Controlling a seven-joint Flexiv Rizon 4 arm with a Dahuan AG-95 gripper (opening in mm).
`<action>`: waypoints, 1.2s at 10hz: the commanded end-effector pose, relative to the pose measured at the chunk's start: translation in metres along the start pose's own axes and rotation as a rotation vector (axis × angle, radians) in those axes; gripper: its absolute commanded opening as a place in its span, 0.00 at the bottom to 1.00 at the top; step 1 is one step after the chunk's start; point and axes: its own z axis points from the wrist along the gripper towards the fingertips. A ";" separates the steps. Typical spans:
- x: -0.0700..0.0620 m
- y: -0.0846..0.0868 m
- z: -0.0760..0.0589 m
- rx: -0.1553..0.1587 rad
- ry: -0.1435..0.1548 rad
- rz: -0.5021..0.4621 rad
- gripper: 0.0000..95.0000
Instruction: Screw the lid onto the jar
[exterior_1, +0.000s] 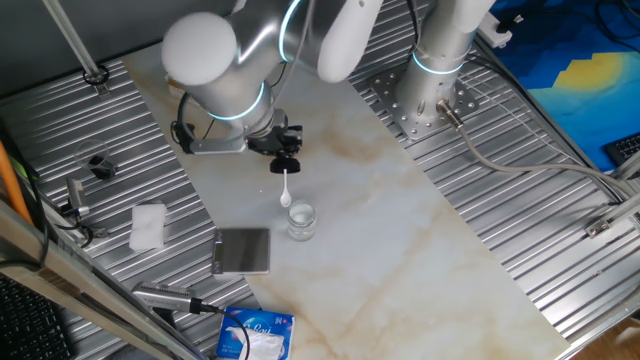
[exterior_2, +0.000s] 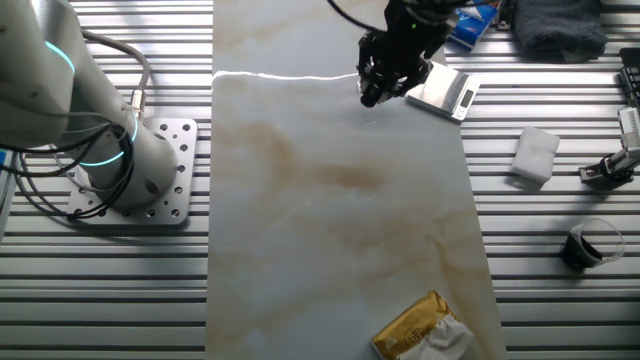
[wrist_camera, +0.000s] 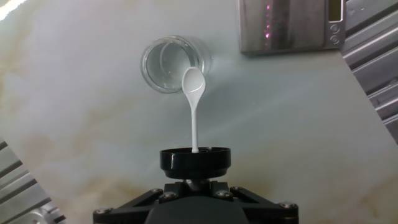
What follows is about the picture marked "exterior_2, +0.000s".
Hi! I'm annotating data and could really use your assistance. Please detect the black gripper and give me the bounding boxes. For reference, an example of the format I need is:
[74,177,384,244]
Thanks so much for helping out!
[357,0,454,101]

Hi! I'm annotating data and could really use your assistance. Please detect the black lid with white applicator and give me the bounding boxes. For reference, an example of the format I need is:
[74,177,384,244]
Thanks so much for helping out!
[359,82,399,109]

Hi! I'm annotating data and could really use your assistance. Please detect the silver digital pocket scale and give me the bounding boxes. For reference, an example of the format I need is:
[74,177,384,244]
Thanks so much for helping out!
[404,60,482,123]

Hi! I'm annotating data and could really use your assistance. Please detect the blue tissue pack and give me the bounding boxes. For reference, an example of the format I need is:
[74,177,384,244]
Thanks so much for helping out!
[446,3,501,51]

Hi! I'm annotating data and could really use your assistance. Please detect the dark grey towel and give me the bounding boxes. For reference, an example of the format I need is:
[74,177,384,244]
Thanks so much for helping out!
[512,0,610,64]

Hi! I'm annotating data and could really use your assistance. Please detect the small black object in cup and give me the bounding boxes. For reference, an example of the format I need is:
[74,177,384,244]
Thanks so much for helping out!
[560,233,604,274]

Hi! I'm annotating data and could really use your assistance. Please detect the clear plastic cup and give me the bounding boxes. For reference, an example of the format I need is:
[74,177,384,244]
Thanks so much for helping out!
[559,218,626,274]

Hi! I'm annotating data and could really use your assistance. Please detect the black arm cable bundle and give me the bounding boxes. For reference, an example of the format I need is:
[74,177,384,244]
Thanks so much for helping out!
[327,0,387,34]

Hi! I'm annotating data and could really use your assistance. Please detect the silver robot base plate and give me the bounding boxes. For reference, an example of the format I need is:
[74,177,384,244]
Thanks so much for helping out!
[66,117,199,226]

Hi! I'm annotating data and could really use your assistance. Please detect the thick grey robot cable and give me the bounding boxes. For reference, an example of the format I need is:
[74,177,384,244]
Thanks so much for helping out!
[82,29,151,121]

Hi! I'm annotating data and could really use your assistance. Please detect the black base cables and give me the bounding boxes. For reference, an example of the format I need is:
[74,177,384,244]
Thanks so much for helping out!
[0,124,136,221]

